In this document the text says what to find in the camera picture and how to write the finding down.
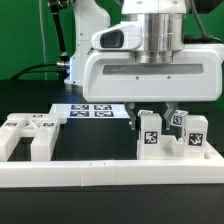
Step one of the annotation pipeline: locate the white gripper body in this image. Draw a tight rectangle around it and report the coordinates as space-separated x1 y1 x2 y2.
83 44 224 102

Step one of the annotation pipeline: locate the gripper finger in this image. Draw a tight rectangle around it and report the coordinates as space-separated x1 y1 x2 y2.
124 102 136 130
163 102 178 130

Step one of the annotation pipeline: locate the white chair seat part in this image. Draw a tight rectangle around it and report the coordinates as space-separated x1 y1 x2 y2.
137 135 216 160

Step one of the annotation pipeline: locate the white chair back frame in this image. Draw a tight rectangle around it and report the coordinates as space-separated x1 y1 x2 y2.
0 113 67 162

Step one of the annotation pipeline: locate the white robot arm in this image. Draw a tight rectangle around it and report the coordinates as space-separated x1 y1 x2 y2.
70 0 224 126

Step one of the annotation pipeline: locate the small tagged cube left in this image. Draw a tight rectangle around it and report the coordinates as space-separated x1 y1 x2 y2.
138 110 153 116

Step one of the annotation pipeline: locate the small tagged cube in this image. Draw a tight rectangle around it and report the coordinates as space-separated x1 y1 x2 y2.
138 110 153 116
171 110 188 127

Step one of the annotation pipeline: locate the small tagged cube right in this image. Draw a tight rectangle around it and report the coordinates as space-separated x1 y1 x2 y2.
171 110 188 127

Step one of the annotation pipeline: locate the white U-shaped fence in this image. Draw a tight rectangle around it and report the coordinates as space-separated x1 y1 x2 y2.
0 126 224 189

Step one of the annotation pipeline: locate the white marker base plate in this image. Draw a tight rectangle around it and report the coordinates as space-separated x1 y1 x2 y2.
49 104 129 119

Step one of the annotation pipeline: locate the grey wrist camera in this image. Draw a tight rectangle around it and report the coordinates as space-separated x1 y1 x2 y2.
92 22 142 51

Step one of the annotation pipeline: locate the black cable bundle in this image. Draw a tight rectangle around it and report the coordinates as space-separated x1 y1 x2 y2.
9 63 69 81

